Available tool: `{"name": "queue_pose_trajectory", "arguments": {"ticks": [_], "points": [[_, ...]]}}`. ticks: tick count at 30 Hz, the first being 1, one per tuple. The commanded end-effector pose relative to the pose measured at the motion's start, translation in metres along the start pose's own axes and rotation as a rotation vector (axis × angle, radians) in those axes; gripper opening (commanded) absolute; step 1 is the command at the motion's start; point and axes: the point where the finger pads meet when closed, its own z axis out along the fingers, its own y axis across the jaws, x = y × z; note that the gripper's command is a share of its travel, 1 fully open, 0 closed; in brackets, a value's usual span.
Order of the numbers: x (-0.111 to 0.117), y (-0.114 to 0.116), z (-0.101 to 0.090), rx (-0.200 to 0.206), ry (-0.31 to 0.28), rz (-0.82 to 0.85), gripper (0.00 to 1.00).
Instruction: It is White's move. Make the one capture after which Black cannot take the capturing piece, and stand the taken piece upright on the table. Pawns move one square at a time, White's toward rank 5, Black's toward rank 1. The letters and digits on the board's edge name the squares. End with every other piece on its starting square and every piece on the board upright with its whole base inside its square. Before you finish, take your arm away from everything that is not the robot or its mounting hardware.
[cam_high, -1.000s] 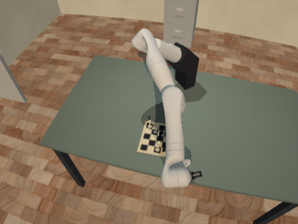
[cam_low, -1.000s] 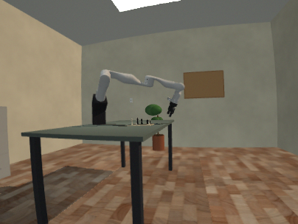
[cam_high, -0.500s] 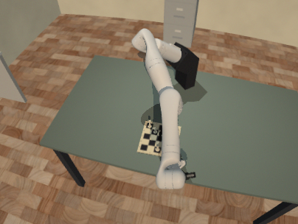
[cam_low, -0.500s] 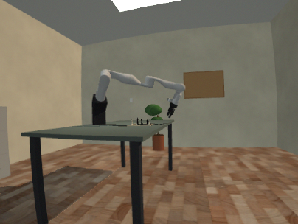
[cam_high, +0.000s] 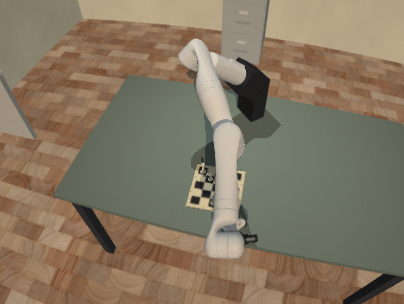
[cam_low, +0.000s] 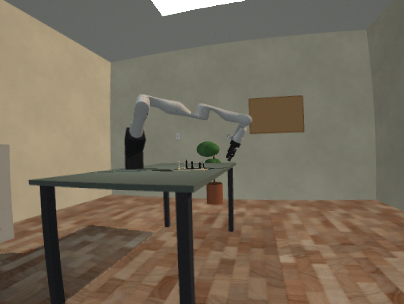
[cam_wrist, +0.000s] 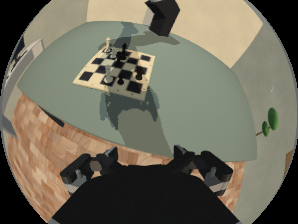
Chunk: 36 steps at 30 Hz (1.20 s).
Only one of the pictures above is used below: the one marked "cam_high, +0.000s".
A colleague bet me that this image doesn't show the chessboard with chess pieces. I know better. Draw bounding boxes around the chessboard with chess pieces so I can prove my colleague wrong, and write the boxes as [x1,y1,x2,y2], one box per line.
[186,164,245,211]

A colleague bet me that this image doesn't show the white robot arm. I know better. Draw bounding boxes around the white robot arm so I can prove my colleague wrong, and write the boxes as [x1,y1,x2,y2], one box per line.
[178,39,246,259]

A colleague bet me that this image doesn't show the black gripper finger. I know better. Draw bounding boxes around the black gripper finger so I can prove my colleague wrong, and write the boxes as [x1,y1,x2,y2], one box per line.
[244,234,258,245]

